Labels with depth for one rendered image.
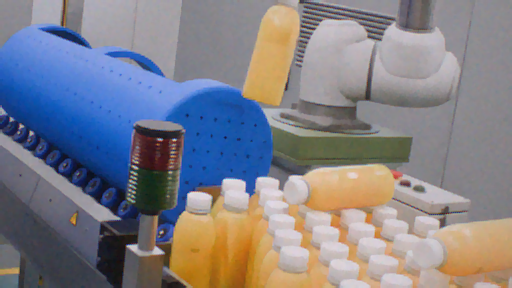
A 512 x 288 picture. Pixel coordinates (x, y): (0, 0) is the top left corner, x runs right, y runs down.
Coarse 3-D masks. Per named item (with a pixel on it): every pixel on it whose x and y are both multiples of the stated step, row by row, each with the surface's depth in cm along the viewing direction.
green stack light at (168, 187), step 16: (128, 176) 105; (144, 176) 103; (160, 176) 102; (176, 176) 104; (128, 192) 105; (144, 192) 103; (160, 192) 103; (176, 192) 105; (144, 208) 103; (160, 208) 103
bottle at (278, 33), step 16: (272, 16) 145; (288, 16) 145; (272, 32) 145; (288, 32) 145; (256, 48) 147; (272, 48) 145; (288, 48) 146; (256, 64) 146; (272, 64) 145; (288, 64) 146; (256, 80) 146; (272, 80) 145; (256, 96) 145; (272, 96) 146
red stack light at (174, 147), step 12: (132, 132) 104; (132, 144) 104; (144, 144) 102; (156, 144) 102; (168, 144) 102; (180, 144) 103; (132, 156) 104; (144, 156) 102; (156, 156) 102; (168, 156) 102; (180, 156) 104; (156, 168) 102; (168, 168) 103
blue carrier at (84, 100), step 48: (48, 48) 205; (96, 48) 194; (0, 96) 222; (48, 96) 192; (96, 96) 174; (144, 96) 162; (192, 96) 155; (240, 96) 160; (96, 144) 170; (192, 144) 157; (240, 144) 163; (192, 192) 160
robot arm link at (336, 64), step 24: (336, 24) 218; (312, 48) 220; (336, 48) 216; (360, 48) 216; (312, 72) 219; (336, 72) 217; (360, 72) 215; (312, 96) 220; (336, 96) 218; (360, 96) 218
